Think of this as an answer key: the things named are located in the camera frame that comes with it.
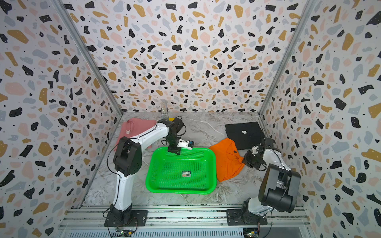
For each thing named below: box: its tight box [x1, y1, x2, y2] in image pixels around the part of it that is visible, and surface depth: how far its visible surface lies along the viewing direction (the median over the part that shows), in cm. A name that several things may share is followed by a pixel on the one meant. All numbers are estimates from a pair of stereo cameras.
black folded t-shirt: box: [224, 121, 265, 151], surface depth 112 cm
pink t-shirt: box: [114, 118, 157, 151], surface depth 112 cm
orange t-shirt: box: [208, 137, 246, 183], surface depth 95 cm
